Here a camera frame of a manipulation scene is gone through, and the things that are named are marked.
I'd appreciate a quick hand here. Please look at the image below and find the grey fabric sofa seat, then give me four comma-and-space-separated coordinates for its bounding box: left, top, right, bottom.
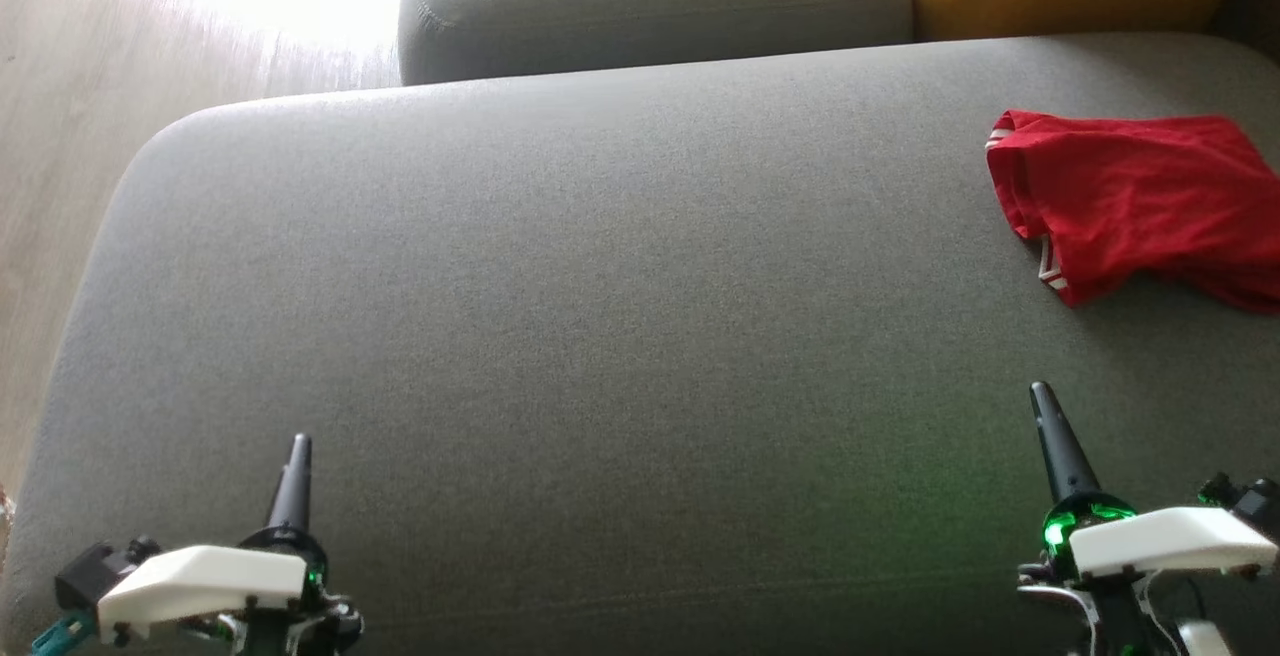
0, 31, 1280, 656

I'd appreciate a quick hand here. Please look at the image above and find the red and white t-shirt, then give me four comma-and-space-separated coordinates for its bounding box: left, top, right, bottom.
985, 110, 1280, 316

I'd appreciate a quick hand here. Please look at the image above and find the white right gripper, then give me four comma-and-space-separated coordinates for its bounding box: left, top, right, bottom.
1018, 382, 1280, 597

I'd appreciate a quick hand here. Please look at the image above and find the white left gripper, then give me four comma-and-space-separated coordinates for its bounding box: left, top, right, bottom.
98, 433, 366, 656

